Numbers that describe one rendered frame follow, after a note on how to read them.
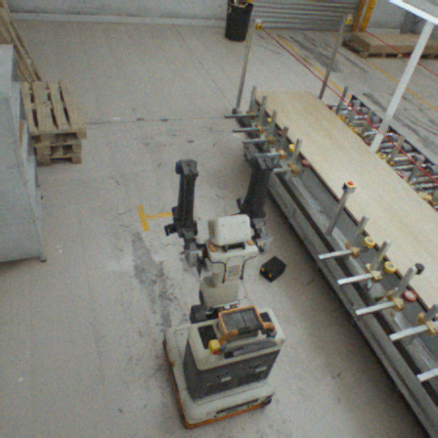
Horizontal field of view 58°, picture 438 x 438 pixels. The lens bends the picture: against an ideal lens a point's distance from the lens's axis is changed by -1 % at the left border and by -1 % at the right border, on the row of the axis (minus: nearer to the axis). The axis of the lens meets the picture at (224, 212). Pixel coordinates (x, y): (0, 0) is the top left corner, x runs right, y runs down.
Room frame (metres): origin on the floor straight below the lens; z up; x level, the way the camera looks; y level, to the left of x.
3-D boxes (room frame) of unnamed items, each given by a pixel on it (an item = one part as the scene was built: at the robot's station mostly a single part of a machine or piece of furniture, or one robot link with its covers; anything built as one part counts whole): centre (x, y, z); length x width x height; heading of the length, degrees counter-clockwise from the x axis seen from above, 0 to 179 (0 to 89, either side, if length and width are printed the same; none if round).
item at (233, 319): (1.32, -0.21, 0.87); 0.23 x 0.15 x 0.11; 117
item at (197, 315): (1.54, -0.03, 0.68); 0.28 x 0.27 x 0.25; 117
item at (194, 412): (1.42, -0.15, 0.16); 0.67 x 0.64 x 0.25; 27
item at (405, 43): (10.23, -3.33, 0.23); 2.41 x 0.77 x 0.17; 119
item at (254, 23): (4.27, 0.05, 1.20); 0.15 x 0.12 x 1.00; 27
